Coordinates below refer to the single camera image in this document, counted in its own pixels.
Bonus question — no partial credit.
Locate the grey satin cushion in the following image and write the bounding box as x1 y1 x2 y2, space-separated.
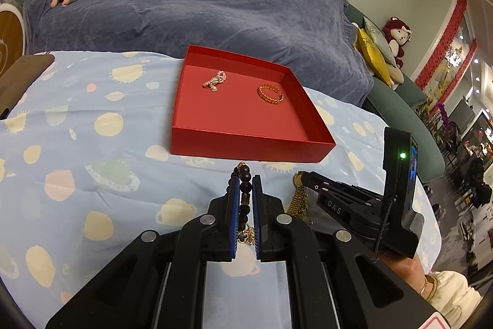
362 16 397 68

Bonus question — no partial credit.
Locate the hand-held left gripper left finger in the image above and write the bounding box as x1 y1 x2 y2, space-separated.
45 177 241 329

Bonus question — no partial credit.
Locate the thin gold wrist bangle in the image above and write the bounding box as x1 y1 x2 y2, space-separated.
419 275 438 301

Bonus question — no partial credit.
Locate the person's right forearm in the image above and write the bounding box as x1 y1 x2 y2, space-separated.
375 250 484 318

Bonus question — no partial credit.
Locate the red jewelry box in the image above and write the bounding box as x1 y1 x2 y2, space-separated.
170 45 336 164

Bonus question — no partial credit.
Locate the light blue printed cloth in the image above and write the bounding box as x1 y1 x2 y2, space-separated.
0 51 443 329

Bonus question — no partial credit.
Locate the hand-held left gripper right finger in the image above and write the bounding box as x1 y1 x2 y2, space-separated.
252 175 443 329

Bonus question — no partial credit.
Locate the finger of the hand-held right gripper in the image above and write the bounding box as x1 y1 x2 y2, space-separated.
316 193 350 230
298 170 385 205

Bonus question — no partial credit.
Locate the pearl bracelet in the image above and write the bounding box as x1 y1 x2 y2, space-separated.
202 71 228 93

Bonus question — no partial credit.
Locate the dark bead bracelet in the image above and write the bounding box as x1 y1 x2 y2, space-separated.
231 161 255 233

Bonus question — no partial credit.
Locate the gold wrist watch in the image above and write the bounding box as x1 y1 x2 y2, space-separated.
285 171 311 224

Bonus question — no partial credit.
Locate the black clover gold chain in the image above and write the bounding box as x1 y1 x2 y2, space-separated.
236 225 258 247

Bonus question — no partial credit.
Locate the red monkey plush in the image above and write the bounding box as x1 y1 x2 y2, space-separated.
382 17 413 85

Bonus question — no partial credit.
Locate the brown flat case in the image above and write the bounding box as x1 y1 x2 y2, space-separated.
0 53 55 119

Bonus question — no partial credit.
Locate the yellow cushion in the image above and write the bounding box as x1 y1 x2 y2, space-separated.
356 26 395 88

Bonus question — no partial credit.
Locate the green sofa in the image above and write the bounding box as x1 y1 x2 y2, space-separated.
347 3 447 183

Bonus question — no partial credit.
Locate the round white wood-faced appliance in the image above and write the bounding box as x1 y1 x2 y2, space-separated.
0 3 27 77

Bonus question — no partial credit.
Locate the red garland strip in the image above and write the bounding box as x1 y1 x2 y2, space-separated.
414 0 468 91

